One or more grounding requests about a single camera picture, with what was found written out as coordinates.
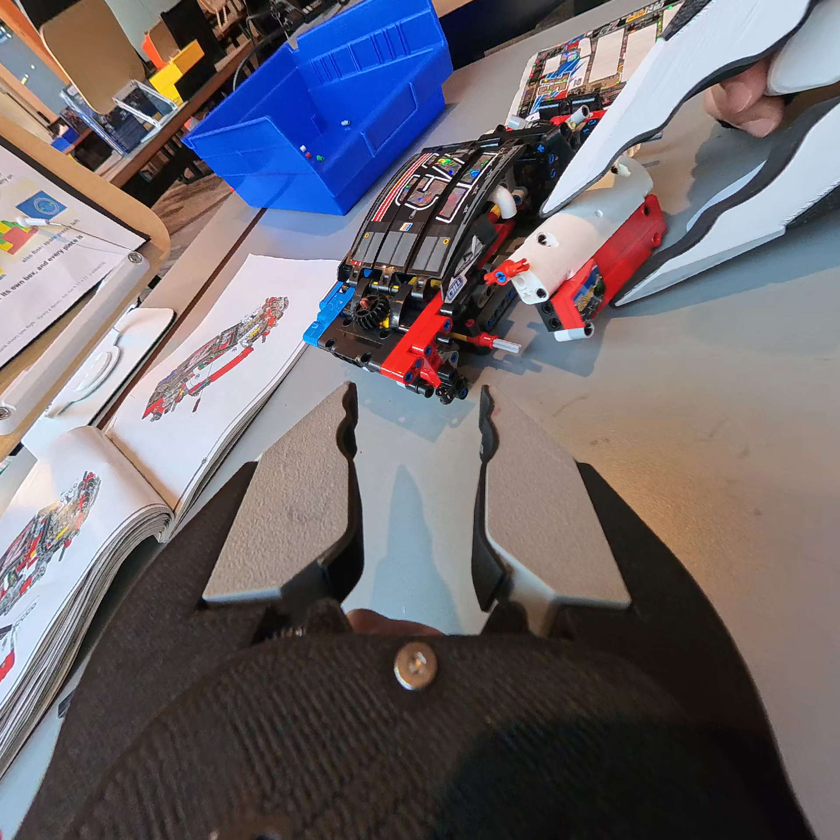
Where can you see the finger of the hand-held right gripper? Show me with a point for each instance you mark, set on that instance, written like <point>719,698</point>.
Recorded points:
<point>676,79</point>
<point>774,197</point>

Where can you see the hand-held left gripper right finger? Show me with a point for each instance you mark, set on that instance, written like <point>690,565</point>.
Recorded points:
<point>551,525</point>

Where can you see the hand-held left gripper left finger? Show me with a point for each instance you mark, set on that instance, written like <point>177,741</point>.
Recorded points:
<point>282,518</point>

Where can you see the red white brick side panel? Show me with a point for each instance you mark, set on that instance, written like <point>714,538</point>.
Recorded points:
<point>610,249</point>

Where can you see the instruction booklet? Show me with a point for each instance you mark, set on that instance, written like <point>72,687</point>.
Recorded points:
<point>262,289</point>

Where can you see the toy brick car model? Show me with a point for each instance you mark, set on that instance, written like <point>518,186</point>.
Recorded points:
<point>420,203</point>

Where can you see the person's right hand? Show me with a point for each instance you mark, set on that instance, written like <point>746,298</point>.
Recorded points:
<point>741,98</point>

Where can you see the sticker sheet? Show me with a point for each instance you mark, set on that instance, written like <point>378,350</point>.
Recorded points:
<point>604,52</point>

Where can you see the printed instruction sheet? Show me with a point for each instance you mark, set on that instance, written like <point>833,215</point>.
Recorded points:
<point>39,282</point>

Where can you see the wooden document stand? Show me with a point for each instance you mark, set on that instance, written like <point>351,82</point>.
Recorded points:
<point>131,210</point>
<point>92,59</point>

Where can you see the blue plastic bin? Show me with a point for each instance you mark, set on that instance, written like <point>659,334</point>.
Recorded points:
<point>328,131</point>

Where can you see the yellow plastic bin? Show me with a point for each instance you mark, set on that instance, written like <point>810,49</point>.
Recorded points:
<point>174,79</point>

